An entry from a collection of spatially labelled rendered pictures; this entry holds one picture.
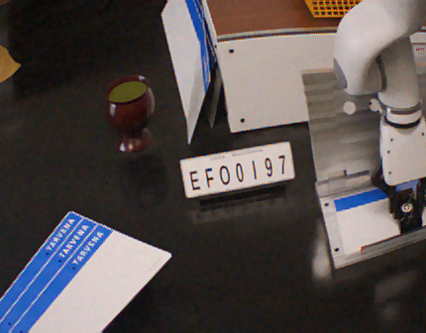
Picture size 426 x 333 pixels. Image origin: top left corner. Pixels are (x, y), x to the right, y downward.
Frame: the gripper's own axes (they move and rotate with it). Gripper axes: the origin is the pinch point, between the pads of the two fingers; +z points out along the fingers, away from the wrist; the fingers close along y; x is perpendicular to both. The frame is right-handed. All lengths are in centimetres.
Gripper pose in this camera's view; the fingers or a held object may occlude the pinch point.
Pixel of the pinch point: (407, 201)
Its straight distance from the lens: 161.4
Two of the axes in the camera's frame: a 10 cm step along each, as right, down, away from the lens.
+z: 1.4, 8.8, 4.6
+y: 9.8, -1.7, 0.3
